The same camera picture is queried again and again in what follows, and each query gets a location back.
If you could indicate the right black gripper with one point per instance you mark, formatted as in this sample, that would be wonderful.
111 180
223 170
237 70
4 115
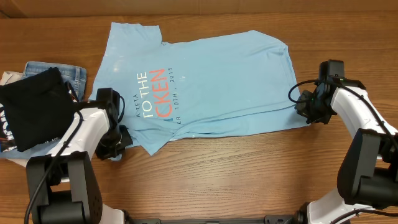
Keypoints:
301 109

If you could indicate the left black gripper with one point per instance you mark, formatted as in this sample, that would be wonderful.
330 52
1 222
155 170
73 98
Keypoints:
103 154

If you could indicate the light blue printed t-shirt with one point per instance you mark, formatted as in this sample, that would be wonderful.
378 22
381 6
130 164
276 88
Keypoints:
232 85

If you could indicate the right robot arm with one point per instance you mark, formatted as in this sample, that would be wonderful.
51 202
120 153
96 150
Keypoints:
367 178

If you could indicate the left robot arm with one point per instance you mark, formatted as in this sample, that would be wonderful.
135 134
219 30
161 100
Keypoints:
62 184

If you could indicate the folded blue jeans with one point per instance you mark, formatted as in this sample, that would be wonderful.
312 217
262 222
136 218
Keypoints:
69 73

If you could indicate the folded black garment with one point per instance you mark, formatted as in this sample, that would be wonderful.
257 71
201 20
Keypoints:
38 109

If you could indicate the folded beige garment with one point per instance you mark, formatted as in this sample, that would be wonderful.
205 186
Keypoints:
7 78

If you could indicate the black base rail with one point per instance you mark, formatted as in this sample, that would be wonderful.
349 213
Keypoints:
269 219

